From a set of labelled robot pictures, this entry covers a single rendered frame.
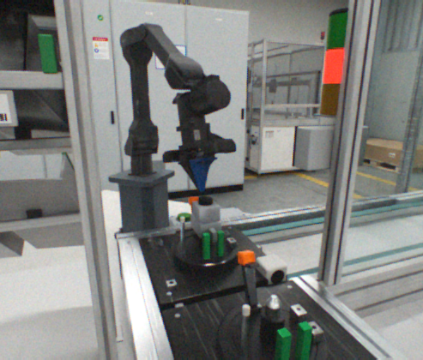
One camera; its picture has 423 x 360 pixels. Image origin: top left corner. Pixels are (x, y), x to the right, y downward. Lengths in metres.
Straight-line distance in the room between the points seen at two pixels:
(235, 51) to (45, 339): 3.59
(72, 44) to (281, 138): 4.69
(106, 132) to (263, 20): 6.88
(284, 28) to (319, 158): 9.35
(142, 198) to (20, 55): 0.59
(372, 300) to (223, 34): 3.47
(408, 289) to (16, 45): 0.78
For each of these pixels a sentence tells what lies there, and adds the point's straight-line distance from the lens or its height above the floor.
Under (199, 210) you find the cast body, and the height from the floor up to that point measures 1.08.
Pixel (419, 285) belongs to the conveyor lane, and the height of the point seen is 0.90.
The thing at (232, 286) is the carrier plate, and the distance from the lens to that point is 0.55.
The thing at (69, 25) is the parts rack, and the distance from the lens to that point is 0.31.
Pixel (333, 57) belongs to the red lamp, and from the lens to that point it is 0.53.
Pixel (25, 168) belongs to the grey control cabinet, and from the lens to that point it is 3.63.
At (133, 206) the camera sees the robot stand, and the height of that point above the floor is 0.98.
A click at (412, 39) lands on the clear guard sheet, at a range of 0.61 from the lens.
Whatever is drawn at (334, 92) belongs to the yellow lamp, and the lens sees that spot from 0.52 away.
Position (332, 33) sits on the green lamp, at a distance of 0.54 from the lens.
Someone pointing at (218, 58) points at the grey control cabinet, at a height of 1.71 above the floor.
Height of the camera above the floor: 1.29
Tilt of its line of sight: 16 degrees down
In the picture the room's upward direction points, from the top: straight up
